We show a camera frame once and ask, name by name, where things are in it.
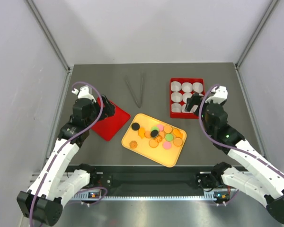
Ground red cookie box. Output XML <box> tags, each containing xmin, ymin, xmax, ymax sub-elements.
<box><xmin>169</xmin><ymin>78</ymin><xmax>205</xmax><ymax>119</ymax></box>

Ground metal tongs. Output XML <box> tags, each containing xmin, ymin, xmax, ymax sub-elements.
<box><xmin>124</xmin><ymin>73</ymin><xmax>145</xmax><ymax>109</ymax></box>

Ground green round cookie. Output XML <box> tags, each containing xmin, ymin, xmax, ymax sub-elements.
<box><xmin>165</xmin><ymin>133</ymin><xmax>174</xmax><ymax>142</ymax></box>
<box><xmin>151</xmin><ymin>126</ymin><xmax>160</xmax><ymax>131</ymax></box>

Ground black round cookie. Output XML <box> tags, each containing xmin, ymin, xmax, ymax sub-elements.
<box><xmin>131</xmin><ymin>122</ymin><xmax>140</xmax><ymax>131</ymax></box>
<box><xmin>150</xmin><ymin>130</ymin><xmax>159</xmax><ymax>138</ymax></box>

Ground orange flower cookie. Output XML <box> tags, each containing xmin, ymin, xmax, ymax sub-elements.
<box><xmin>154</xmin><ymin>135</ymin><xmax>163</xmax><ymax>143</ymax></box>

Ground pink round cookie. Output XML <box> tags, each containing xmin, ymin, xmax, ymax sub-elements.
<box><xmin>162</xmin><ymin>141</ymin><xmax>172</xmax><ymax>149</ymax></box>
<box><xmin>157</xmin><ymin>124</ymin><xmax>164</xmax><ymax>131</ymax></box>

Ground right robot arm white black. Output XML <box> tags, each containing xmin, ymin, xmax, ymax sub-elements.
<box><xmin>185</xmin><ymin>93</ymin><xmax>284</xmax><ymax>224</ymax></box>

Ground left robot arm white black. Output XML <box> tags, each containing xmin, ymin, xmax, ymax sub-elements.
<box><xmin>17</xmin><ymin>95</ymin><xmax>115</xmax><ymax>227</ymax></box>

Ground red box lid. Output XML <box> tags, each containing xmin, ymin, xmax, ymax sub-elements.
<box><xmin>90</xmin><ymin>101</ymin><xmax>131</xmax><ymax>141</ymax></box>

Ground orange fish cookie right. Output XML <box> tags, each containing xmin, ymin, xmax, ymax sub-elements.
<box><xmin>173</xmin><ymin>128</ymin><xmax>183</xmax><ymax>139</ymax></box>

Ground orange fish cookie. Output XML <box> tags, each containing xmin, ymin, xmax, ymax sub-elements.
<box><xmin>173</xmin><ymin>128</ymin><xmax>183</xmax><ymax>139</ymax></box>
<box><xmin>138</xmin><ymin>127</ymin><xmax>145</xmax><ymax>139</ymax></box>

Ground orange fish cookie left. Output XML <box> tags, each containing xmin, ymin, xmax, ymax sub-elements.
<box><xmin>138</xmin><ymin>127</ymin><xmax>145</xmax><ymax>139</ymax></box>

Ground tan round biscuit top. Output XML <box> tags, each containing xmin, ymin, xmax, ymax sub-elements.
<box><xmin>163</xmin><ymin>125</ymin><xmax>173</xmax><ymax>134</ymax></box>

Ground orange swirl cookie left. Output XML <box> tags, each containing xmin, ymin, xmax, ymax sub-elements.
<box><xmin>129</xmin><ymin>140</ymin><xmax>138</xmax><ymax>149</ymax></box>

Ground tan round biscuit right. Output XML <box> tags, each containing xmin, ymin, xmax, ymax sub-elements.
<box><xmin>173</xmin><ymin>137</ymin><xmax>183</xmax><ymax>147</ymax></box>

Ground small tan round cookie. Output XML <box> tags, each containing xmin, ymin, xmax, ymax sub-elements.
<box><xmin>144</xmin><ymin>131</ymin><xmax>151</xmax><ymax>139</ymax></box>

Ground small tan cookie centre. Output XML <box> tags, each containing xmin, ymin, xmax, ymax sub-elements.
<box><xmin>159</xmin><ymin>131</ymin><xmax>165</xmax><ymax>138</ymax></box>

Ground yellow tray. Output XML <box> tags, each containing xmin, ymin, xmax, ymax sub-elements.
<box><xmin>121</xmin><ymin>113</ymin><xmax>187</xmax><ymax>167</ymax></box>

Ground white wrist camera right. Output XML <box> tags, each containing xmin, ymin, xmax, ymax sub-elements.
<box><xmin>205</xmin><ymin>86</ymin><xmax>228</xmax><ymax>105</ymax></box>

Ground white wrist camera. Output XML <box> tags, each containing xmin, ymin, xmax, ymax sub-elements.
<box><xmin>71</xmin><ymin>85</ymin><xmax>94</xmax><ymax>100</ymax></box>
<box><xmin>205</xmin><ymin>86</ymin><xmax>228</xmax><ymax>105</ymax></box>

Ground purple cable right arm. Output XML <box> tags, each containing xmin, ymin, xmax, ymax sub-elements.
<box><xmin>198</xmin><ymin>84</ymin><xmax>284</xmax><ymax>183</ymax></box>

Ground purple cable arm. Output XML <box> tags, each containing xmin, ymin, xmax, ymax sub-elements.
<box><xmin>28</xmin><ymin>81</ymin><xmax>105</xmax><ymax>227</ymax></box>
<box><xmin>198</xmin><ymin>84</ymin><xmax>284</xmax><ymax>183</ymax></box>

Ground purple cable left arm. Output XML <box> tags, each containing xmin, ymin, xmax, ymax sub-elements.
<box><xmin>28</xmin><ymin>81</ymin><xmax>105</xmax><ymax>227</ymax></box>

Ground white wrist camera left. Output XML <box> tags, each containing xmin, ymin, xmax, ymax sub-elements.
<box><xmin>71</xmin><ymin>85</ymin><xmax>94</xmax><ymax>100</ymax></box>

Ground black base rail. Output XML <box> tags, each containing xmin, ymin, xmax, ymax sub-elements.
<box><xmin>71</xmin><ymin>172</ymin><xmax>230</xmax><ymax>192</ymax></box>

